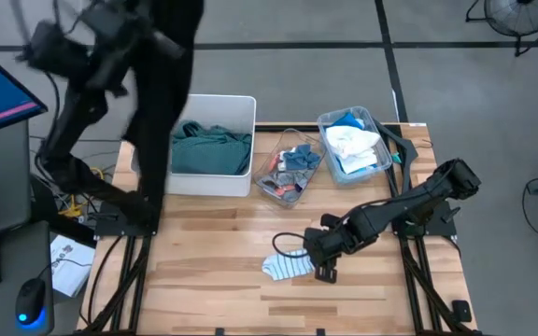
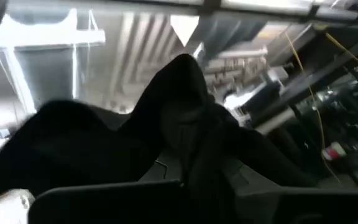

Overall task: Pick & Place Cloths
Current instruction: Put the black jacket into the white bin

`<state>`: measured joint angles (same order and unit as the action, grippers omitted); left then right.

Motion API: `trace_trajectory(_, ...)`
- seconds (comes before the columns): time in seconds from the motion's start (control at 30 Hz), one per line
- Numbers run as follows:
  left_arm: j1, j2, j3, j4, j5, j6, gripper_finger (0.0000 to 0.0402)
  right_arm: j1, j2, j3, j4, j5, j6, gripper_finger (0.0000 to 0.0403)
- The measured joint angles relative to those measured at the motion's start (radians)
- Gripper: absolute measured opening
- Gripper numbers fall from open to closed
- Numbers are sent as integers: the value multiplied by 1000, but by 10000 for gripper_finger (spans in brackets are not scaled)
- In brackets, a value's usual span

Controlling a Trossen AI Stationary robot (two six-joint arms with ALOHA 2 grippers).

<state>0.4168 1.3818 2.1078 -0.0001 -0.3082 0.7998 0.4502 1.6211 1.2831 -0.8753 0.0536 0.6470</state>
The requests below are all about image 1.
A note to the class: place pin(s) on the black clamp lever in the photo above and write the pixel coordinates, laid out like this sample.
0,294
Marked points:
451,214

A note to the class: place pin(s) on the white sock with teal stripes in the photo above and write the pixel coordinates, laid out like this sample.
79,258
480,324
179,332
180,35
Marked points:
287,266

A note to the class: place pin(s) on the grey cabinet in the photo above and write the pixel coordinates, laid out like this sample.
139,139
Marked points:
3,172

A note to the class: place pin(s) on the black computer mouse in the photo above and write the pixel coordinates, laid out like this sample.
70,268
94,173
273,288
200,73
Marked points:
30,301

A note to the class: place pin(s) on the white plastic laundry bin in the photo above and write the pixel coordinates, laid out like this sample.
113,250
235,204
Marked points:
217,112

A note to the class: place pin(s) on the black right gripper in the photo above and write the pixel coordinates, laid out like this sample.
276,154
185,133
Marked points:
325,245

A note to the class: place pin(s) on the black floor fan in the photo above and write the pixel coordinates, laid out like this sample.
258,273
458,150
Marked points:
523,16

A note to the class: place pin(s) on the green patterned garment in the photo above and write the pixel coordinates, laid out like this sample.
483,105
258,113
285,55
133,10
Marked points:
208,149

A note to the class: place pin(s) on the large clear plastic box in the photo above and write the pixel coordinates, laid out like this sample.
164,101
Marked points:
383,156

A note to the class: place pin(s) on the black garment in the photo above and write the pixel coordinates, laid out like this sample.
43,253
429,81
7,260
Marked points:
166,93

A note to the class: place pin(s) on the dark blue sock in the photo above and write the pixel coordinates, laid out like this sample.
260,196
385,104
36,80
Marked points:
301,158

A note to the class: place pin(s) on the black table edge clip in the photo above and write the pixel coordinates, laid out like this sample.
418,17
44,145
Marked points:
320,332
220,332

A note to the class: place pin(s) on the small teal object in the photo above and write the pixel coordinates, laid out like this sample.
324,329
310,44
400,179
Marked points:
396,158

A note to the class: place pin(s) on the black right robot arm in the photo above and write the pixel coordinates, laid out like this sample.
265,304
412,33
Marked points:
404,205

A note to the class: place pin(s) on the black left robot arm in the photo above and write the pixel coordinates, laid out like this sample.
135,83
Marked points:
70,116

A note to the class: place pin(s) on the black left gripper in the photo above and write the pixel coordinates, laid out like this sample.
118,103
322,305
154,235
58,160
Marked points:
115,32

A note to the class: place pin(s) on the black frame foot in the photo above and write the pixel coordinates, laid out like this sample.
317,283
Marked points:
462,311

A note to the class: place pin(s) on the small clear plastic box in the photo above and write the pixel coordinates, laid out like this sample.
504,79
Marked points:
269,186

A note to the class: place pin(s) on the grey desk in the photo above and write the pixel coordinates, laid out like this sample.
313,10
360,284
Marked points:
12,261

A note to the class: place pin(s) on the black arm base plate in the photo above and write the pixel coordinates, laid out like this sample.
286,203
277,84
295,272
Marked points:
110,228
437,226

